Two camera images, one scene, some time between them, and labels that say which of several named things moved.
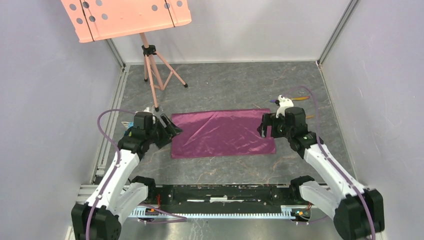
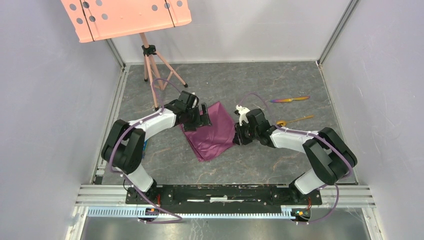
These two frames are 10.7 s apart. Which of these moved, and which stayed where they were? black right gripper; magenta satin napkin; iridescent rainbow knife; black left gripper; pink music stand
Moved: black right gripper; black left gripper; magenta satin napkin
Stayed: pink music stand; iridescent rainbow knife
